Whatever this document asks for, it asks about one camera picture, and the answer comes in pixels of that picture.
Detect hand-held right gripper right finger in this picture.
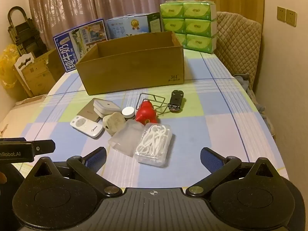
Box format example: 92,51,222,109
185,147,281,197

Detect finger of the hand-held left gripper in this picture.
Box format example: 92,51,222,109
31,140,56,155
0,137,26,143

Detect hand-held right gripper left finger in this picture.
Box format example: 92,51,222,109
31,147,123,197

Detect grey box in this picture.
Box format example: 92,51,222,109
77,98,109,123

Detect red cartoon cat toy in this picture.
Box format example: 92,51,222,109
135,100,159,126

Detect black toy car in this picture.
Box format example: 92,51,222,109
168,90,186,112

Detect metal wire rack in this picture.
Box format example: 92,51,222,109
135,93,167,117

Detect brown cardboard box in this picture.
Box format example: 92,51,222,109
76,31,185,96

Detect white remote control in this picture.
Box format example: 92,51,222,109
70,116,104,138

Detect translucent plastic container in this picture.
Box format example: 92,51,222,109
107,120,147,158

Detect small white rectangular box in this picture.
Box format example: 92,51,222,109
93,100,121,115

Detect white-lidded small jar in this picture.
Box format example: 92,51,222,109
121,107,136,121

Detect clear box of floss picks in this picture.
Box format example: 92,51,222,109
133,123,174,167

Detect yellow plastic bag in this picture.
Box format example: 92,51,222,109
0,44,20,88

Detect grey cloth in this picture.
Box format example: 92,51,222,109
234,73,275,135

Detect dark blue milk carton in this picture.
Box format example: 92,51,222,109
53,18,107,73

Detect black folding hand cart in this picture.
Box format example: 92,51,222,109
7,6,47,56

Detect beige quilted chair cover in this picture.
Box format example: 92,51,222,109
214,12,262,90

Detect light blue milk carton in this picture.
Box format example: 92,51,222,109
105,13,162,40

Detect stack of green tissue packs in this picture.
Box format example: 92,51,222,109
160,0,218,54

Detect pink-brown curtain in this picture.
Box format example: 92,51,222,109
26,0,176,47

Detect brown carton with white handle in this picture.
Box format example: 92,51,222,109
13,49,65,96

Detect beige wall socket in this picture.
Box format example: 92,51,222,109
285,9,297,27
276,6,287,24

